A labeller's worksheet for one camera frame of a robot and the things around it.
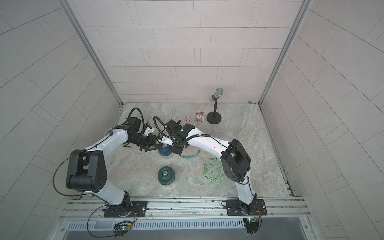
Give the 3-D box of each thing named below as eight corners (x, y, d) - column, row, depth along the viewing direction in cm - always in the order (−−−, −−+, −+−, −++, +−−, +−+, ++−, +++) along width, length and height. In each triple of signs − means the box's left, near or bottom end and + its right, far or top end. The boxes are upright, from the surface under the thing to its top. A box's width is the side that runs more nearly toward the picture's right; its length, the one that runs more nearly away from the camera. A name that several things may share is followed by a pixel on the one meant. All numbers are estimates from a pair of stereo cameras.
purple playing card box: (195, 122, 108) (195, 120, 106) (195, 113, 113) (195, 111, 111) (203, 122, 108) (203, 120, 106) (203, 113, 113) (203, 111, 111)
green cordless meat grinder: (160, 187, 79) (156, 181, 71) (163, 173, 84) (159, 166, 76) (174, 187, 79) (171, 181, 71) (176, 173, 84) (173, 166, 76)
